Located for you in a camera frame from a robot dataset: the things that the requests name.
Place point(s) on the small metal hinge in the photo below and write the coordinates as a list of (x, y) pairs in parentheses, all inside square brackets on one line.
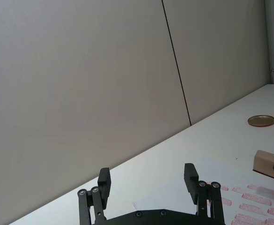
[(273, 70)]

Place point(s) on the white paper with red stamps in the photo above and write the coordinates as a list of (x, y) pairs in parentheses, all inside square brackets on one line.
[(244, 187)]

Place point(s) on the wooden stamp block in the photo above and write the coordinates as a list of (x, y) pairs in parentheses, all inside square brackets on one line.
[(264, 162)]

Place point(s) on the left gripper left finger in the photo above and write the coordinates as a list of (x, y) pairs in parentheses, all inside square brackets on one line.
[(103, 187)]

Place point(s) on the round gold metal lid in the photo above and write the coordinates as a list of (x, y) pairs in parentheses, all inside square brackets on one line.
[(261, 120)]

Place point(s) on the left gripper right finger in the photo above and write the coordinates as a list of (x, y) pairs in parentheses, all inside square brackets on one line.
[(193, 187)]

